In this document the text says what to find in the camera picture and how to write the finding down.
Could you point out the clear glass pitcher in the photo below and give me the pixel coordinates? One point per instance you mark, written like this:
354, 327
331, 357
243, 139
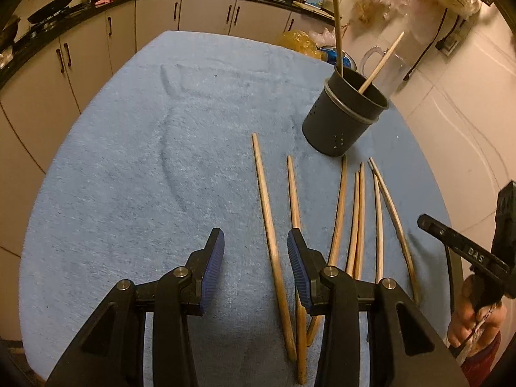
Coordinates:
393, 76

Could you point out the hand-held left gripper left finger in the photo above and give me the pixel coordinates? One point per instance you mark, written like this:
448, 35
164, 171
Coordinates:
215, 266

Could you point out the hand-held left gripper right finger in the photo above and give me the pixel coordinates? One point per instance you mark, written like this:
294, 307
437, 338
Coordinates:
298, 266

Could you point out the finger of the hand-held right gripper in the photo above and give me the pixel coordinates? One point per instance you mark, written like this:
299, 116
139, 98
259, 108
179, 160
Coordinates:
437, 229

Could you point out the blue towel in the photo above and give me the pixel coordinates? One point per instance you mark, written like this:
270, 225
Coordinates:
161, 169

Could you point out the white plastic bag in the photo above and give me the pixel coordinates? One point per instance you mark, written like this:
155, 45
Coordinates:
322, 36

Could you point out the person's right hand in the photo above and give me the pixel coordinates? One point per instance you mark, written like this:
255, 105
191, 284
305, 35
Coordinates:
463, 322

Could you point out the black chopstick holder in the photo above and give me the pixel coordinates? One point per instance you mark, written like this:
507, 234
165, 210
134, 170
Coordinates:
334, 129

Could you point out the wooden chopstick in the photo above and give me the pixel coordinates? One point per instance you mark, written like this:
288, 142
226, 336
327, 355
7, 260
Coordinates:
268, 225
397, 221
354, 217
340, 201
361, 209
336, 20
383, 62
379, 229

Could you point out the wooden cutting board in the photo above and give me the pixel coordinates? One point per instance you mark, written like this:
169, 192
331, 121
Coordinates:
314, 10

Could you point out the pink cloth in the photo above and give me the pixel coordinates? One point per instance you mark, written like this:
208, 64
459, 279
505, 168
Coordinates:
105, 0

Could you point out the blue plastic bag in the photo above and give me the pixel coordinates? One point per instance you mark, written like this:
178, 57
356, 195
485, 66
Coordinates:
332, 54

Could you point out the wall socket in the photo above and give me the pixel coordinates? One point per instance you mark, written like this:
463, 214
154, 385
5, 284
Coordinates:
457, 40

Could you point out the yellow plastic bag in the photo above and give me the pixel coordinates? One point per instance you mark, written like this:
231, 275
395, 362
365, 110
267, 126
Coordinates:
298, 42

